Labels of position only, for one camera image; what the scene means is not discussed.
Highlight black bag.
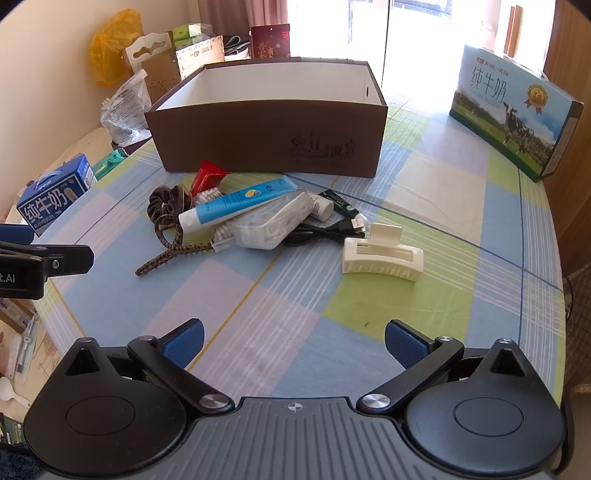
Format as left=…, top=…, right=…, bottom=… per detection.
left=224, top=34, right=252, bottom=61

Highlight pink curtain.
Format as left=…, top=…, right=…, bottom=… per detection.
left=199, top=0, right=289, bottom=38

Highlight blue milk carton box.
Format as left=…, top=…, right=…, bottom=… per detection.
left=16, top=154, right=98, bottom=236

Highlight green packet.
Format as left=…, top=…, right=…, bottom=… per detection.
left=92, top=148, right=129, bottom=178

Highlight red gift bag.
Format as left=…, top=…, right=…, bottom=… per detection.
left=250, top=24, right=291, bottom=60

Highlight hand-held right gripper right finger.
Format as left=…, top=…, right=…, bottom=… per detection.
left=360, top=319, right=543, bottom=414

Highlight dark green small tube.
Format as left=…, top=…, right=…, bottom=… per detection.
left=307, top=188, right=360, bottom=221

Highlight yellow plastic bag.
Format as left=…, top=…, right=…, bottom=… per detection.
left=89, top=9, right=143, bottom=88

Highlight blue toothpaste tube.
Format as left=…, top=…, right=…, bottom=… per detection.
left=178, top=175, right=298, bottom=232

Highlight white plastic spoon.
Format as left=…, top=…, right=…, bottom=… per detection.
left=0, top=376, right=31, bottom=409

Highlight cream hair claw clip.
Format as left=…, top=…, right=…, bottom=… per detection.
left=342, top=223, right=424, bottom=282

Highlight large milk carton case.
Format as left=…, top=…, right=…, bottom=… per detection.
left=449, top=44, right=585, bottom=184

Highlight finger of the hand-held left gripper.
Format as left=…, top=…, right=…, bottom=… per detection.
left=0, top=242, right=95, bottom=279
left=0, top=224, right=35, bottom=241

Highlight black USB cable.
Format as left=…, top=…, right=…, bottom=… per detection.
left=281, top=215, right=370, bottom=247

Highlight brown velvet scrunchie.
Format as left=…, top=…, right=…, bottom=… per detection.
left=147, top=185, right=195, bottom=227

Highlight clear printed plastic bag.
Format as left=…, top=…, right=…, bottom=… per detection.
left=100, top=69, right=153, bottom=148

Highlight leopard print hair band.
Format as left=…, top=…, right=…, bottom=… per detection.
left=135, top=217, right=215, bottom=278

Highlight brown cardboard hanger package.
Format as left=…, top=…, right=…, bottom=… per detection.
left=122, top=33, right=183, bottom=107

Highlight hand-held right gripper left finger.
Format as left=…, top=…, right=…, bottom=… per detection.
left=62, top=318, right=234, bottom=415

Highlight brown cardboard box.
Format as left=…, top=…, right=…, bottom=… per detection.
left=144, top=57, right=389, bottom=178

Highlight wooden wall strips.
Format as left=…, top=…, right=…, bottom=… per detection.
left=505, top=4, right=525, bottom=58

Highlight green tissue boxes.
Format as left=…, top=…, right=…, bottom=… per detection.
left=172, top=24, right=215, bottom=47

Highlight red snack packet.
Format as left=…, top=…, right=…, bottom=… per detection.
left=189, top=160, right=230, bottom=195

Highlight window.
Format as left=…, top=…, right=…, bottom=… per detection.
left=286, top=0, right=467, bottom=107

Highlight cotton swab pack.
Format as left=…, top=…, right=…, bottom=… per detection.
left=191, top=185, right=241, bottom=254

